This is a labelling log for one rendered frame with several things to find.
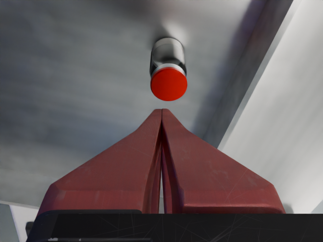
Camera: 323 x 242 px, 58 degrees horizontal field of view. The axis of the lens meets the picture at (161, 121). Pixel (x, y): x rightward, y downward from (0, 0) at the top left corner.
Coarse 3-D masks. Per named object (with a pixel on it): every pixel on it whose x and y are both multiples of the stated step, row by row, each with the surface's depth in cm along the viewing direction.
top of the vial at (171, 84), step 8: (160, 72) 16; (168, 72) 16; (176, 72) 16; (152, 80) 16; (160, 80) 16; (168, 80) 16; (176, 80) 16; (184, 80) 16; (152, 88) 16; (160, 88) 16; (168, 88) 16; (176, 88) 16; (184, 88) 16; (160, 96) 16; (168, 96) 16; (176, 96) 16
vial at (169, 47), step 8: (160, 40) 19; (168, 40) 19; (176, 40) 19; (152, 48) 19; (160, 48) 18; (168, 48) 17; (176, 48) 18; (152, 56) 18; (160, 56) 17; (168, 56) 17; (176, 56) 17; (184, 56) 18; (152, 64) 17; (160, 64) 17; (168, 64) 16; (176, 64) 17; (184, 64) 17; (152, 72) 17; (184, 72) 16
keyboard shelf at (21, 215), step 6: (12, 210) 42; (18, 210) 42; (24, 210) 42; (30, 210) 42; (36, 210) 42; (12, 216) 43; (18, 216) 43; (24, 216) 43; (30, 216) 43; (18, 222) 44; (24, 222) 44; (18, 228) 45; (24, 228) 45; (18, 234) 46; (24, 234) 46; (24, 240) 47
